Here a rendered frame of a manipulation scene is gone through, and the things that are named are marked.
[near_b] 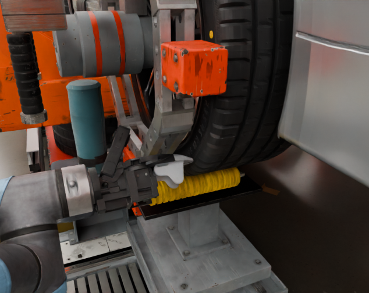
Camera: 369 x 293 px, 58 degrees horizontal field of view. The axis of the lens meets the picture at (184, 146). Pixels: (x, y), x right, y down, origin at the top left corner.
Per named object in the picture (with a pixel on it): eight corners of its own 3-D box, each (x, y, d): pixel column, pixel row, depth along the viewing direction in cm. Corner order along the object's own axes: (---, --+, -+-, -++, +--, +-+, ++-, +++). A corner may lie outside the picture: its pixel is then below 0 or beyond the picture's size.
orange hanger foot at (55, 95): (178, 110, 137) (177, 20, 123) (41, 128, 119) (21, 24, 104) (165, 99, 151) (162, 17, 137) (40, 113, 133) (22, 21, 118)
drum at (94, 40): (160, 77, 76) (158, 11, 70) (61, 86, 69) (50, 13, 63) (142, 66, 88) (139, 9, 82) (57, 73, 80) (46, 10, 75)
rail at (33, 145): (57, 196, 142) (49, 149, 133) (34, 200, 139) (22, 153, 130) (41, 76, 350) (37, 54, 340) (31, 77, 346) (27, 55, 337)
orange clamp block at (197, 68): (202, 81, 58) (227, 94, 51) (159, 85, 56) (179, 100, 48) (203, 39, 55) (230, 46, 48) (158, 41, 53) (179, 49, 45)
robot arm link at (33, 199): (-3, 240, 60) (-9, 187, 62) (71, 224, 64) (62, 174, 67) (-15, 236, 51) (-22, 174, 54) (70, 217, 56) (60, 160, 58)
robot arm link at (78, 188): (62, 176, 67) (59, 160, 58) (87, 171, 68) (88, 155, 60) (70, 220, 64) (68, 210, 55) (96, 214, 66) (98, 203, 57)
